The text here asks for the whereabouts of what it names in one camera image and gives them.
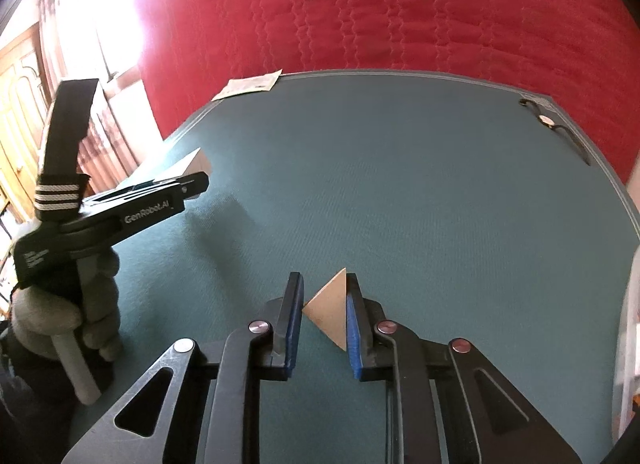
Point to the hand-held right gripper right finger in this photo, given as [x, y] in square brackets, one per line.
[353, 344]

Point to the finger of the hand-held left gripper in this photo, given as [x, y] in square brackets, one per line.
[192, 184]

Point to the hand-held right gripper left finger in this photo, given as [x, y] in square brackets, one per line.
[294, 339]

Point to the white striped triangular block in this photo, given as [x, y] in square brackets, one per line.
[197, 164]

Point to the natural wood triangular block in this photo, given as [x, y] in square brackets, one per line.
[330, 309]

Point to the clear plastic container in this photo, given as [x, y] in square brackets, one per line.
[631, 334]

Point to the person's left forearm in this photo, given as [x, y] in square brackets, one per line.
[30, 394]

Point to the person's left hand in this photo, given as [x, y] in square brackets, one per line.
[102, 304]

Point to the patterned curtain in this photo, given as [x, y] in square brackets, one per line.
[117, 144]

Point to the white paper card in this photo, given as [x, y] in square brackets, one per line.
[250, 86]

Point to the brown wooden wardrobe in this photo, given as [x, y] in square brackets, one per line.
[20, 109]

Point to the red quilted blanket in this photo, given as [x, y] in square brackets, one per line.
[375, 4]

